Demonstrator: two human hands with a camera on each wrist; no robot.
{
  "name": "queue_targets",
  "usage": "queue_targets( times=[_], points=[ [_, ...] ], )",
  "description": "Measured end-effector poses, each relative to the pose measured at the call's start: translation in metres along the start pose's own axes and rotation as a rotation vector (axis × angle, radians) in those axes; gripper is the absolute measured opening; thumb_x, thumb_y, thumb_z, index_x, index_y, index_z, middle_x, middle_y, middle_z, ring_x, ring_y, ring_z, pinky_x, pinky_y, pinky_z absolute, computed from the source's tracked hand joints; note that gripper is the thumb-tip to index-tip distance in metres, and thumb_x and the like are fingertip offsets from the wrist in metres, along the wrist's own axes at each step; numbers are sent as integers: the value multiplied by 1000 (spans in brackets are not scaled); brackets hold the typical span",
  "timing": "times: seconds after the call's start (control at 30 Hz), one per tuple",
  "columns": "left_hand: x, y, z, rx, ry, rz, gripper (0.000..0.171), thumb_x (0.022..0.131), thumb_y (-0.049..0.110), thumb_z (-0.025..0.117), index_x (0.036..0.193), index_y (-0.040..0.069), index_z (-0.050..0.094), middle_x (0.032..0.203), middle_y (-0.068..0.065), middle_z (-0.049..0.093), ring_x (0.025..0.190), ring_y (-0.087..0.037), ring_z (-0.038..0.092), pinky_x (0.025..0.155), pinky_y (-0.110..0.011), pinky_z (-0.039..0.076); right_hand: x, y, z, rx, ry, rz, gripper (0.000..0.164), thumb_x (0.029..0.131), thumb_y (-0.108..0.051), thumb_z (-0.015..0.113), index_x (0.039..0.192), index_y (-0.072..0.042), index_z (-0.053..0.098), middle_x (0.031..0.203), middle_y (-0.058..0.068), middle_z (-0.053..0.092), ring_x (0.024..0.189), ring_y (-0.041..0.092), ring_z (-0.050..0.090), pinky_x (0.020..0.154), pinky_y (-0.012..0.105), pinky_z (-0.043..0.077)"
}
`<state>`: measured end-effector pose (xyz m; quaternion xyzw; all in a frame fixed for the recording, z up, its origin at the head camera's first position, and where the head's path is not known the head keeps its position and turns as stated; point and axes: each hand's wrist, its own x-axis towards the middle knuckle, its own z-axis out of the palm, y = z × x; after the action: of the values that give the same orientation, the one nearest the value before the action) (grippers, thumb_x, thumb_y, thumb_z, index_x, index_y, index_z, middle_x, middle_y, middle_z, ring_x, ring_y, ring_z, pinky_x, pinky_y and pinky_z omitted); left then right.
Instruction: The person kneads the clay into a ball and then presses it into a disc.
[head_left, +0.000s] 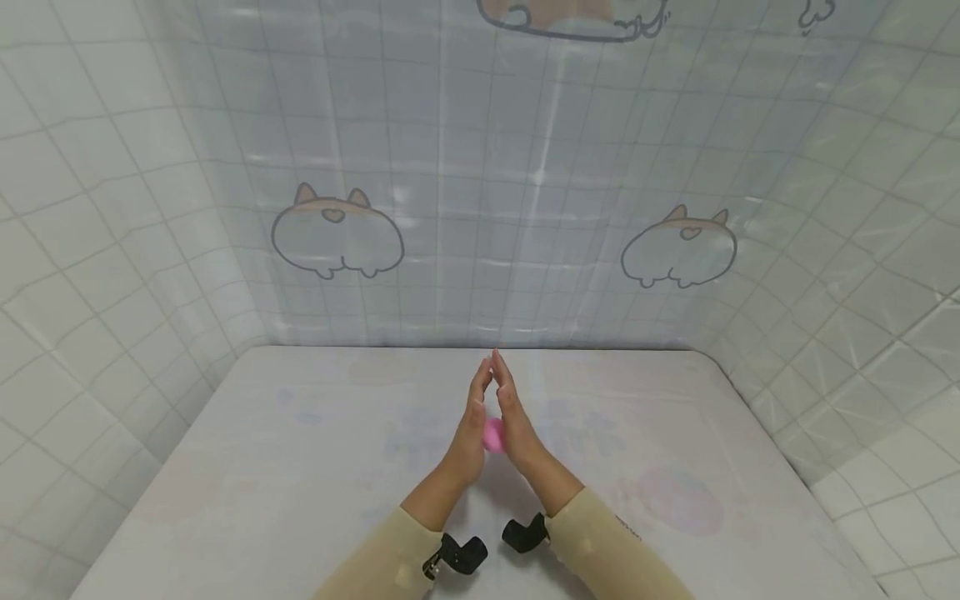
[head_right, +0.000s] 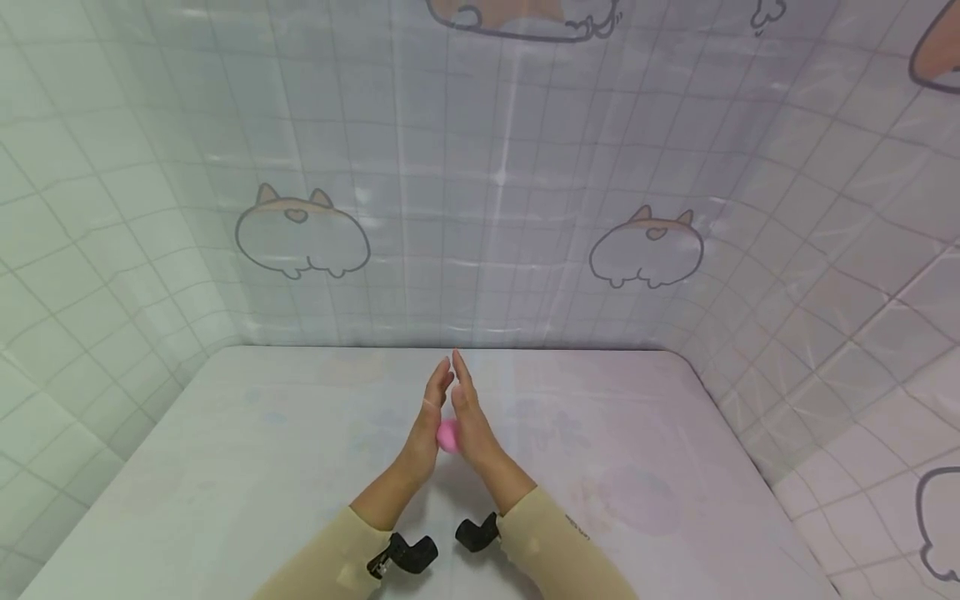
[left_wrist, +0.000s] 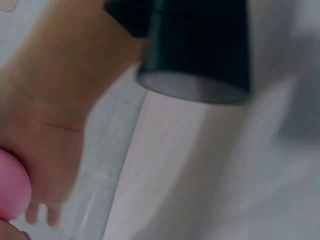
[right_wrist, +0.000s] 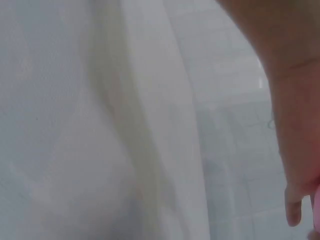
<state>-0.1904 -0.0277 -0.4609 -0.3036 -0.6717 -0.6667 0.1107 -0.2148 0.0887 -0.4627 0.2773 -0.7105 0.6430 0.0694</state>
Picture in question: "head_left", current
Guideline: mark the person's left hand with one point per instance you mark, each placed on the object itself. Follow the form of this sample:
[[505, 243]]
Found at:
[[466, 442]]

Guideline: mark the person's right hand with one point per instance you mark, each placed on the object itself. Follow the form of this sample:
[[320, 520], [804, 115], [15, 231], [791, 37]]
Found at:
[[517, 433]]

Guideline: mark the person's left fingers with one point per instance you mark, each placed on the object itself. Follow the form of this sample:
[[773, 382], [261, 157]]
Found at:
[[480, 387]]

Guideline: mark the person's right fingers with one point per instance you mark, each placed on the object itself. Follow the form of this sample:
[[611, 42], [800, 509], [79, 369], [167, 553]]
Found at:
[[504, 383]]

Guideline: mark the pink round object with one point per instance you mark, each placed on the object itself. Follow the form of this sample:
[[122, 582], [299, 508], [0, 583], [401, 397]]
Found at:
[[493, 435]]

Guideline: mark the person's left forearm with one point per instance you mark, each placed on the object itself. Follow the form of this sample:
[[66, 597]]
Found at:
[[405, 533]]

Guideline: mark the person's right forearm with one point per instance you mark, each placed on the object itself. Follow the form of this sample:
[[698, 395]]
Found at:
[[592, 533]]

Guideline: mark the black wrist band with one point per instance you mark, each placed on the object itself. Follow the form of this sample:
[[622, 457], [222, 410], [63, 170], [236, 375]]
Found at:
[[525, 534], [454, 556]]

